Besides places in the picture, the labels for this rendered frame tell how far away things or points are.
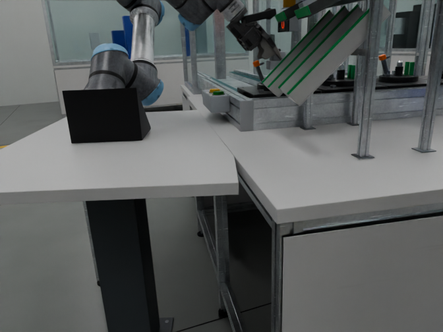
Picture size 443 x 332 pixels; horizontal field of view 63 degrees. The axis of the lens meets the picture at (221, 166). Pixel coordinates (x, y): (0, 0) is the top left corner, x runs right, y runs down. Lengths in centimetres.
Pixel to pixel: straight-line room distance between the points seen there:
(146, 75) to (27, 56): 799
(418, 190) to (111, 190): 61
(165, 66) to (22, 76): 396
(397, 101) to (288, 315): 90
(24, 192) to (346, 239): 66
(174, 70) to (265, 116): 522
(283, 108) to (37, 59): 830
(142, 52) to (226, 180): 79
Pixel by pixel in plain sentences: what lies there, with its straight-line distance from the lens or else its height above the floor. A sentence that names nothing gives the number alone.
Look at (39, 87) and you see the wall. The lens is 929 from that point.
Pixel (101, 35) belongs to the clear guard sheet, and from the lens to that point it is 623.
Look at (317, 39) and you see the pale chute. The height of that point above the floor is 114.
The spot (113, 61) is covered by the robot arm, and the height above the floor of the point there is 109.
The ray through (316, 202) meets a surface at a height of 86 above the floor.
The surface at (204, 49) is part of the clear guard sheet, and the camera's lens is 265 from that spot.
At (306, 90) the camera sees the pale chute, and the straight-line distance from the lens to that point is 90.
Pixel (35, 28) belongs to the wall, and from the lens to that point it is 926.
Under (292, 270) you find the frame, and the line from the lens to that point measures 72.
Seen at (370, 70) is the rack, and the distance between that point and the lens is 91.
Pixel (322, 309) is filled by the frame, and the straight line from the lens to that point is 81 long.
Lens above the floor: 114
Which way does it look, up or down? 19 degrees down
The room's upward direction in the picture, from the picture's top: 2 degrees counter-clockwise
